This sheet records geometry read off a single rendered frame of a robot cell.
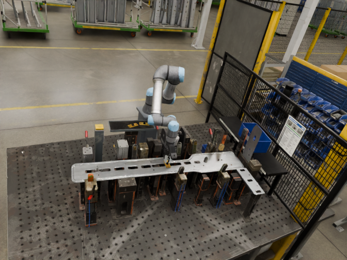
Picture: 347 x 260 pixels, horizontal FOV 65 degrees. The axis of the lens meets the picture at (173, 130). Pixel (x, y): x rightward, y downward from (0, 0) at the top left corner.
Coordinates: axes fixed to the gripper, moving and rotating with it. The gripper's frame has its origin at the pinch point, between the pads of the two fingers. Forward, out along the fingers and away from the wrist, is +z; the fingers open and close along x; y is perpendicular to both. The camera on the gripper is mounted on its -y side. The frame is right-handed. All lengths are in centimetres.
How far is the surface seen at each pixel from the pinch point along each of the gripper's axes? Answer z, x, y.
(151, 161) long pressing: 2.3, 11.8, 4.9
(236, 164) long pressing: 2, -61, -7
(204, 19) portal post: 10, -320, 641
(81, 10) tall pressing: 36, 33, 697
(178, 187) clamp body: 6.6, -3.5, -21.4
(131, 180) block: -0.4, 31.7, -16.0
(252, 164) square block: -2, -70, -14
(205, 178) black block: 3.5, -26.2, -17.9
